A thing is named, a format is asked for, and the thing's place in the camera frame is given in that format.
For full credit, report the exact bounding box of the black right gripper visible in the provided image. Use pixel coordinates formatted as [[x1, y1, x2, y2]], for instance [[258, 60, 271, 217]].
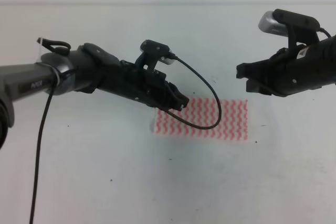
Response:
[[236, 47, 323, 97]]

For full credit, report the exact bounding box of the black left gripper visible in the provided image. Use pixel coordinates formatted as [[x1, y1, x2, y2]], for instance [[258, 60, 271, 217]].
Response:
[[115, 60, 189, 111]]

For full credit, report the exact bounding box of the pink white wavy towel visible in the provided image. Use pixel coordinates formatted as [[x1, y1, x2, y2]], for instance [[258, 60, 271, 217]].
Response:
[[153, 98, 248, 141]]

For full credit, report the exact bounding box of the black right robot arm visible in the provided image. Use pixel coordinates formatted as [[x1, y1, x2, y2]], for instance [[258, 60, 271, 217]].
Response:
[[236, 36, 335, 97]]

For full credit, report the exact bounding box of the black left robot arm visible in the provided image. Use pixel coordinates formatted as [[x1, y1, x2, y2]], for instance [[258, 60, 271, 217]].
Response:
[[1, 40, 189, 144]]

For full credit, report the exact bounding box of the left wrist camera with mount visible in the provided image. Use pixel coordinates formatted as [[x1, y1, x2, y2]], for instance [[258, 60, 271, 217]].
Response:
[[135, 40, 175, 72]]

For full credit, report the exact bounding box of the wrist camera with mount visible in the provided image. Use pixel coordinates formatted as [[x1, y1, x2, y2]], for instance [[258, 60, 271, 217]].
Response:
[[258, 9, 320, 49], [135, 40, 175, 72]]

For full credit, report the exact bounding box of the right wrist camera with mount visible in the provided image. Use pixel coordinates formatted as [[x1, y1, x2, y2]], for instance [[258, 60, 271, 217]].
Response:
[[258, 9, 320, 49]]

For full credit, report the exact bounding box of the black left camera cable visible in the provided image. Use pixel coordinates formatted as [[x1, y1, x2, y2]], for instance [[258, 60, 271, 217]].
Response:
[[29, 56, 222, 224]]

